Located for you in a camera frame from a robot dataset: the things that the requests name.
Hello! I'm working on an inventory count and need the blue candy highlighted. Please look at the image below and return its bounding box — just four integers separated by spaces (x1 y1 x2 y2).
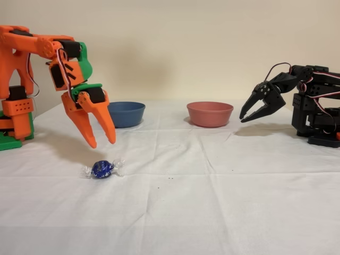
79 158 125 180

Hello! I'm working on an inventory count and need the blue bowl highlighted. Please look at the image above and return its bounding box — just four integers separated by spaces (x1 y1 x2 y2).
107 101 146 129

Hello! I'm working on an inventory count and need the pink bowl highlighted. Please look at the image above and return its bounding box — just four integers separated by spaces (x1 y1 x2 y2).
186 101 234 128

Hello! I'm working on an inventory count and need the white tablecloth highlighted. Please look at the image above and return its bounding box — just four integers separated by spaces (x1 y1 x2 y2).
0 100 340 255

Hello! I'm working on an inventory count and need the red white cable loop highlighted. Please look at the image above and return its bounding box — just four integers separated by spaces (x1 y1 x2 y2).
264 62 293 82

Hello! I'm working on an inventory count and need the white red gripper cable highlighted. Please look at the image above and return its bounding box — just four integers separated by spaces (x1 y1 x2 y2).
56 47 74 103

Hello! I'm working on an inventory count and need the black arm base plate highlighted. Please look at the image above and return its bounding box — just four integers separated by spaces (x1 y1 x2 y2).
308 134 340 148

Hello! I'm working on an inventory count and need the thin red arm cable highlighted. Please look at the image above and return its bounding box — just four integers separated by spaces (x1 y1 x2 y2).
27 52 41 98

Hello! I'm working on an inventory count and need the green arm base plate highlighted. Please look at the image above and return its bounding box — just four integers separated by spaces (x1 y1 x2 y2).
0 131 22 152

